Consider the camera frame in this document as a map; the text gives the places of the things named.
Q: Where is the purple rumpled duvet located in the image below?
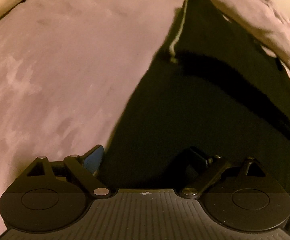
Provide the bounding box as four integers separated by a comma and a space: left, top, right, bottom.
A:
211, 0, 290, 75

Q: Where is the black knit sweater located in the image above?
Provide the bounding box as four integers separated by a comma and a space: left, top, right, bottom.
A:
98, 0, 290, 193

